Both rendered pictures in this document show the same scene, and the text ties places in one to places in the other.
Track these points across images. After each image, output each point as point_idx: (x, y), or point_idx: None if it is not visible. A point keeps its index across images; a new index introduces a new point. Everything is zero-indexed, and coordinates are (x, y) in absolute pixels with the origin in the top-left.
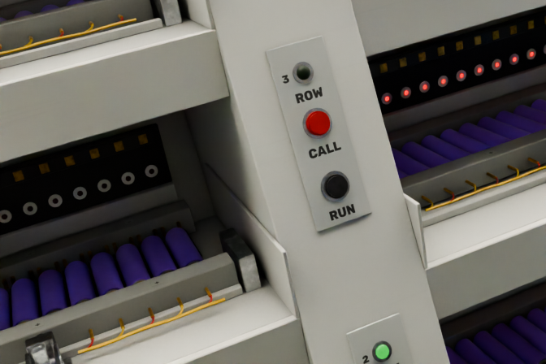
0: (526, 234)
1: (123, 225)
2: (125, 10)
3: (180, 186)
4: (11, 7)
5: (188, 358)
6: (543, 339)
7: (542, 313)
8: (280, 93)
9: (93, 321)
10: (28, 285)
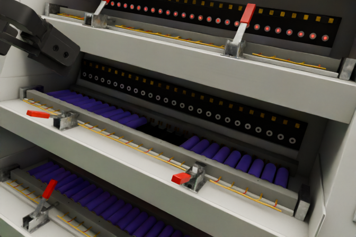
0: None
1: (265, 152)
2: (323, 64)
3: (301, 155)
4: (279, 47)
5: (245, 219)
6: None
7: None
8: None
9: (223, 174)
10: (216, 147)
